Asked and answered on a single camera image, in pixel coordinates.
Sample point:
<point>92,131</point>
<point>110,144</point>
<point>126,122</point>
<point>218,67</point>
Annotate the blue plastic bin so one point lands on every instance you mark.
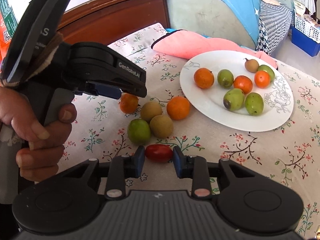
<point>305,43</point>

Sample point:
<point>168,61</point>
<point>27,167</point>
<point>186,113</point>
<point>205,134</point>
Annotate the green fruit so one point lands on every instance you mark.
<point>225,78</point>
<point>254,104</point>
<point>233,99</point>
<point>267,69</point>
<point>139,132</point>

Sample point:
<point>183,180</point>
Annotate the person left hand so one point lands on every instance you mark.
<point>39,160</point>

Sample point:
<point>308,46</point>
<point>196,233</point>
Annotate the dark wooden cabinet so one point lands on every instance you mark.
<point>105,21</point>

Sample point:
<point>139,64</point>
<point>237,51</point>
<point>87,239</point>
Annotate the brown kiwi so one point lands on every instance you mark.
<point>251,65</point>
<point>162,126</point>

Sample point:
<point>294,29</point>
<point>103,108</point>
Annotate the white plastic basket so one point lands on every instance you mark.
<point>307,28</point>

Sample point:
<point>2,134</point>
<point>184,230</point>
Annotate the pink folded towel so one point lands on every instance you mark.
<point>187,44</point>

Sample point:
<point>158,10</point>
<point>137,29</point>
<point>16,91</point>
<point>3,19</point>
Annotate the orange white box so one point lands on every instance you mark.
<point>5,39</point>

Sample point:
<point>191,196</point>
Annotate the brown kiwi hidden small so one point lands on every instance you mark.
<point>150,110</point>

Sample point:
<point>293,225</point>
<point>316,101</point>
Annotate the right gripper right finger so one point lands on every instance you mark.
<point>196,168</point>

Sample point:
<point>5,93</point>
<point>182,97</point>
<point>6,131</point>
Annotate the houndstooth sofa cover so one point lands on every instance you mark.
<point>274,24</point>

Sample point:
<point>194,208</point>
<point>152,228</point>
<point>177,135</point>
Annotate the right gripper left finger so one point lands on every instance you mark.
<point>121,168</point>

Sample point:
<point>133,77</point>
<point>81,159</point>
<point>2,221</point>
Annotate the white ceramic plate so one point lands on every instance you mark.
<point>278,96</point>

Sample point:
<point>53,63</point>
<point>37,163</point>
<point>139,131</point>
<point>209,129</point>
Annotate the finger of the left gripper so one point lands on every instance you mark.
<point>99,89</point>

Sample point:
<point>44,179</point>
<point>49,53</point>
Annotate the red cherry tomato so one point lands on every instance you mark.
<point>159,153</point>

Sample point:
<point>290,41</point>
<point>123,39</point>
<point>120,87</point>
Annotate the green fruit bottom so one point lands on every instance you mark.
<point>267,69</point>

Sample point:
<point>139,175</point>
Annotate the large orange top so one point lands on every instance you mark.
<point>128,103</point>

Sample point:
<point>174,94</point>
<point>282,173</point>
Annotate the small orange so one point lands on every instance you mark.
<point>178,108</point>

